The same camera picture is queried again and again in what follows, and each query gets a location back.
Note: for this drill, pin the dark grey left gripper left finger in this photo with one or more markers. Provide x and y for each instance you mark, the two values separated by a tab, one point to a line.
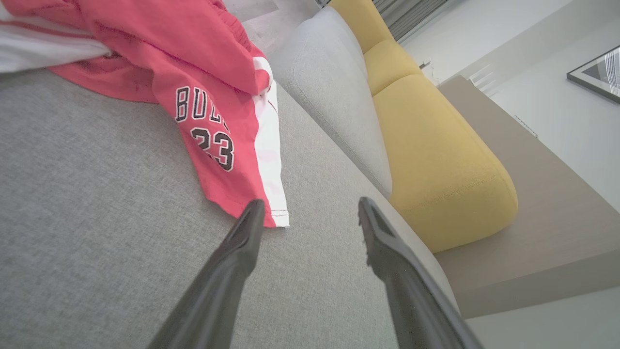
213	291

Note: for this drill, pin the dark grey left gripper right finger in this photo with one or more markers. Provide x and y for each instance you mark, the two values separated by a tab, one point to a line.
411	295

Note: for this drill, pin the red white basketball shorts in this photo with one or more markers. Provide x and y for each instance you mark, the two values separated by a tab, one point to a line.
193	58

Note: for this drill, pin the large yellow sofa back cushion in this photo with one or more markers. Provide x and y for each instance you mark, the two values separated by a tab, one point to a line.
436	165

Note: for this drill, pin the large grey sofa ottoman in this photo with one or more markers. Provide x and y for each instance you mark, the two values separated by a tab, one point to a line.
97	218

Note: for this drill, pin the grey sofa seat cushion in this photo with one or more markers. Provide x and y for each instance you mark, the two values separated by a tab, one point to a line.
329	97

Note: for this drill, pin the grey curtain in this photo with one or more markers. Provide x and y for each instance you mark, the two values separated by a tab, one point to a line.
407	14

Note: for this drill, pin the black framed wall picture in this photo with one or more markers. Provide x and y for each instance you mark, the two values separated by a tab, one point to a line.
600	75

